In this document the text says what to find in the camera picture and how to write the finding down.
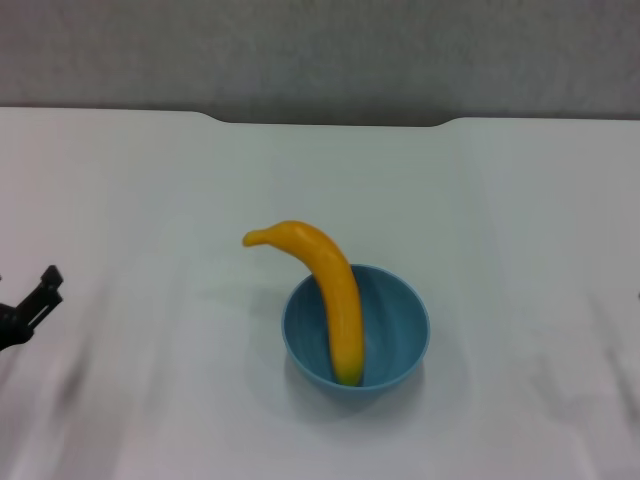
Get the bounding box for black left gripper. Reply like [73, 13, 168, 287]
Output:
[0, 264, 66, 354]

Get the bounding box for yellow banana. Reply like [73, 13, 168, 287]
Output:
[242, 219, 364, 389]

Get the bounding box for blue bowl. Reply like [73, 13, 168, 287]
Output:
[281, 263, 432, 404]

